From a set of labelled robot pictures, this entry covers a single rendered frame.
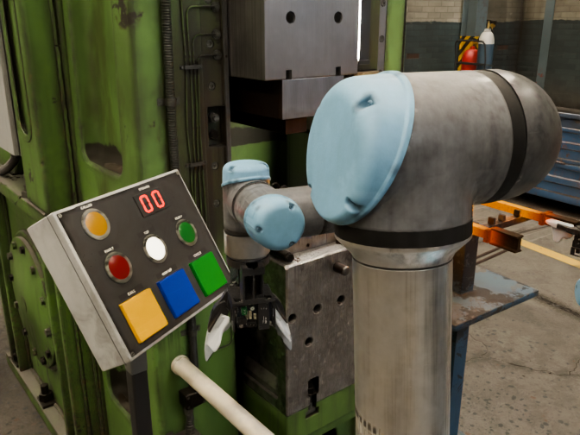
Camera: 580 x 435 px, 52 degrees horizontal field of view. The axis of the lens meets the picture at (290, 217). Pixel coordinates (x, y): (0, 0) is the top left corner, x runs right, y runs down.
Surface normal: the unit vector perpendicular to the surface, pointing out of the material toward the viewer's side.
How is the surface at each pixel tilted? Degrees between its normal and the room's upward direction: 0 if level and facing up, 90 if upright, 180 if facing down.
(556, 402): 0
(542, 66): 90
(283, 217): 90
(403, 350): 85
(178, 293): 60
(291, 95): 90
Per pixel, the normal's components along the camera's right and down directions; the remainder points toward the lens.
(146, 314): 0.77, -0.35
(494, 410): 0.00, -0.95
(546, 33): -0.88, 0.15
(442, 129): 0.34, -0.07
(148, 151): 0.62, 0.25
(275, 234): 0.37, 0.29
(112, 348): -0.44, 0.29
